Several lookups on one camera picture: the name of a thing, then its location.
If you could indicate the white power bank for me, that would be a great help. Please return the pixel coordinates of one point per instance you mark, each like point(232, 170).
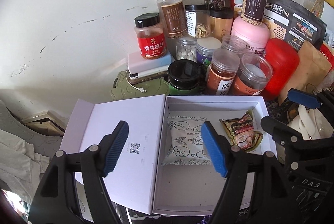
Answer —
point(141, 69)

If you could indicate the red plastic canister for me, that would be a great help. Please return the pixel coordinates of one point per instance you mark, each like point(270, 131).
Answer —
point(284, 61)

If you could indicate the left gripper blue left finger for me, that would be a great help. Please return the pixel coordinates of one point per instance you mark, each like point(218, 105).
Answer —
point(111, 147)

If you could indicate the red label spice jar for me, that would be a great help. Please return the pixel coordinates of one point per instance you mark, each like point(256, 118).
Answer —
point(150, 35)

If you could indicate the orange label clear jar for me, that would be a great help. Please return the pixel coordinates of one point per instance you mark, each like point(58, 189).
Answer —
point(222, 71)

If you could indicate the purple label jar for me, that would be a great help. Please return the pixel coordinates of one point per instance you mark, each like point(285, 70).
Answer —
point(205, 48)

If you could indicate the black lid seed jar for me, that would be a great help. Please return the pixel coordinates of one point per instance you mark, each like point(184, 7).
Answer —
point(198, 20)

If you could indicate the white patterned snack packet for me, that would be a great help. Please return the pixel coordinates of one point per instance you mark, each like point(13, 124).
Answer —
point(185, 146)

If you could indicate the pink plastic jar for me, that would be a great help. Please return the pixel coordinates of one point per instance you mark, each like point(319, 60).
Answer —
point(255, 37)

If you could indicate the kraft paper bag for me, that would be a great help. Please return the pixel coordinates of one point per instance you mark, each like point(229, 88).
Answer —
point(311, 71)

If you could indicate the green silicone mat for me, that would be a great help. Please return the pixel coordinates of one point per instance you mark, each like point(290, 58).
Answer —
point(123, 89)

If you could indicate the black food pouch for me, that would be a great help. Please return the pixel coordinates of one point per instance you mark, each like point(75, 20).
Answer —
point(291, 22)

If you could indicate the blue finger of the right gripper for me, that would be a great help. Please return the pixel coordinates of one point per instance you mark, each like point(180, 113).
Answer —
point(283, 134)
point(303, 98)

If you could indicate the brown label tall jar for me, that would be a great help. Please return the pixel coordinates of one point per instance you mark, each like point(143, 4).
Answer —
point(173, 17)

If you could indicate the white cartoon dog kettle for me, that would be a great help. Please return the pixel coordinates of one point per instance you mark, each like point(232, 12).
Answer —
point(311, 124)

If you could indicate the nutritious cereal packet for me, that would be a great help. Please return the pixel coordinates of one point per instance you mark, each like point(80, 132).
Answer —
point(241, 131)

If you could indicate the white gift box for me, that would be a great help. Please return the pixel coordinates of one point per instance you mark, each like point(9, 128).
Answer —
point(140, 180)

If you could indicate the white cloth on chair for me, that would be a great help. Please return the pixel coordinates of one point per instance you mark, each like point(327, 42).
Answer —
point(21, 166)

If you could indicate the yellow content black lid jar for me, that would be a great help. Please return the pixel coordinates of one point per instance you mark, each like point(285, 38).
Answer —
point(221, 22)

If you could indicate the jar with white pieces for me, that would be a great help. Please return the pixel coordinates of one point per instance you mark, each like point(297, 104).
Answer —
point(186, 48)

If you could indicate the grey patterned chair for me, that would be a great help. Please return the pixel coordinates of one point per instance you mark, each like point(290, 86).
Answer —
point(43, 144)

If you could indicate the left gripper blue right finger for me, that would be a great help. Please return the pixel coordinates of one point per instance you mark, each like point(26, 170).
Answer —
point(215, 145)

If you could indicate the wide orange label jar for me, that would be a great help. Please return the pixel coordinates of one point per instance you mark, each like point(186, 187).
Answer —
point(253, 75)

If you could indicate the black lid green jar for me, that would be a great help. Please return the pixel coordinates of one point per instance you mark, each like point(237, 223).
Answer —
point(183, 77)

